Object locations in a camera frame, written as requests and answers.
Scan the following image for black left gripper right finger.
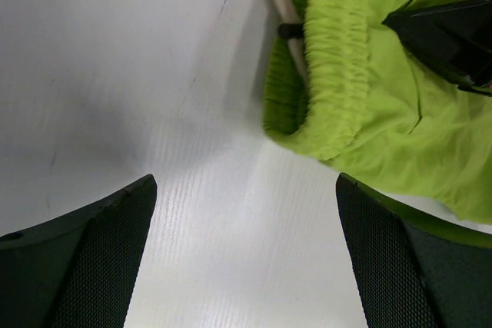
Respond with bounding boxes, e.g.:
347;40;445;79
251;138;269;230
336;174;491;327

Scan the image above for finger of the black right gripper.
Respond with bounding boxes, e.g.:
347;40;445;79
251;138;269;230
383;0;491;88

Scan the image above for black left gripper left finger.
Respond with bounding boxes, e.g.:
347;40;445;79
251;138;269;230
1;174;157;327

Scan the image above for lime green shorts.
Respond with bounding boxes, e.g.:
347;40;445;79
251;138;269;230
263;0;491;224

